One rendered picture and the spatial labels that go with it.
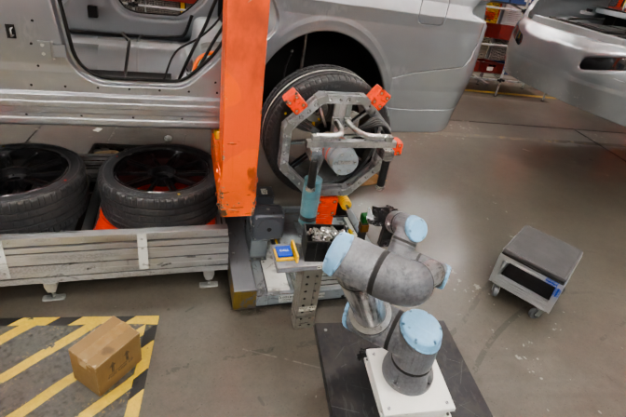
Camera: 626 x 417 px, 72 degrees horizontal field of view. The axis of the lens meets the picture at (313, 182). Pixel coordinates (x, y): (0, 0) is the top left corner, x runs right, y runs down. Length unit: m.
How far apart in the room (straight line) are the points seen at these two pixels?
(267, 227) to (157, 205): 0.58
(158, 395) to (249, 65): 1.41
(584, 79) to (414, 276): 3.31
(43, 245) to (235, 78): 1.18
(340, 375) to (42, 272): 1.47
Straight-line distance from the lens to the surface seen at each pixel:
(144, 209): 2.31
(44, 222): 2.48
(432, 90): 2.76
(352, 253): 1.05
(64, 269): 2.42
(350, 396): 1.77
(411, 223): 1.60
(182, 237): 2.26
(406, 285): 1.04
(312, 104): 1.98
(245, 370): 2.15
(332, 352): 1.87
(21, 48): 2.44
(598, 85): 4.15
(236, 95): 1.83
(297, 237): 2.50
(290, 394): 2.10
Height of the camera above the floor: 1.73
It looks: 29 degrees down
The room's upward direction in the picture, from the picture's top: 9 degrees clockwise
